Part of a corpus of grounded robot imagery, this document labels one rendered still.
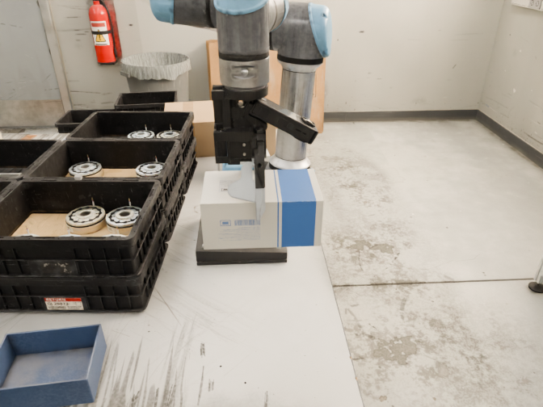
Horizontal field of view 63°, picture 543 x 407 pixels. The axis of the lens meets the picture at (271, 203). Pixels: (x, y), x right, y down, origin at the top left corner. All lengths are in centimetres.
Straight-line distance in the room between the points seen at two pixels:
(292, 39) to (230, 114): 45
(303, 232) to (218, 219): 14
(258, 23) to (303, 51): 47
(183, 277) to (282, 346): 37
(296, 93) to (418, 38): 343
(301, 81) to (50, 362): 87
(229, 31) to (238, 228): 30
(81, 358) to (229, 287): 39
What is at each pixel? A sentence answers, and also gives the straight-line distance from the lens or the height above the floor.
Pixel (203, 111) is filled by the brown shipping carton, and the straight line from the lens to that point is 205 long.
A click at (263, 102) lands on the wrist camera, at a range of 69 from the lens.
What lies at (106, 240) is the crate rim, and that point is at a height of 93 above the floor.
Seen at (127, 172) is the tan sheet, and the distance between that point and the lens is 160.
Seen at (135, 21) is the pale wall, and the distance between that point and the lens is 432.
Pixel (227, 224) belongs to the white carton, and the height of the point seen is 110.
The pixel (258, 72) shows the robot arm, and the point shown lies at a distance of 67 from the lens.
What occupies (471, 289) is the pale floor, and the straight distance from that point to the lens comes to 250.
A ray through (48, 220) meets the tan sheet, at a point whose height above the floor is 83.
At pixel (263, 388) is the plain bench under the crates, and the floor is 70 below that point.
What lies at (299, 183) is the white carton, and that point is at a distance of 77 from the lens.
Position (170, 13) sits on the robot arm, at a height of 140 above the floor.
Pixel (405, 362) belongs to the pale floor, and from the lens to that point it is 204.
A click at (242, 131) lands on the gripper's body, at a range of 69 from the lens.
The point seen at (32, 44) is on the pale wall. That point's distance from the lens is 461.
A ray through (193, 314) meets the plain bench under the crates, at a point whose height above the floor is 70.
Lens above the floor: 150
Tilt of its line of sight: 30 degrees down
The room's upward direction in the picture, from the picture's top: straight up
